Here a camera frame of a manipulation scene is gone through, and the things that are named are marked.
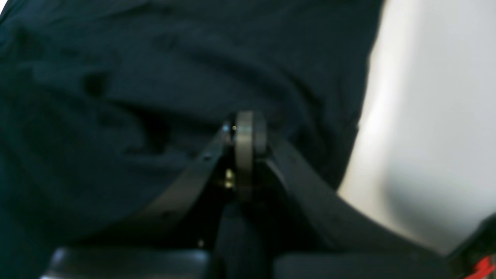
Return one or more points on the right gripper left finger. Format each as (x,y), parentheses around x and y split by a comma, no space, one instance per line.
(173,205)

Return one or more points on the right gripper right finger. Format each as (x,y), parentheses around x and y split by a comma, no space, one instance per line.
(268,166)

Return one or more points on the black t-shirt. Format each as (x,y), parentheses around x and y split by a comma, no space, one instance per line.
(105,102)

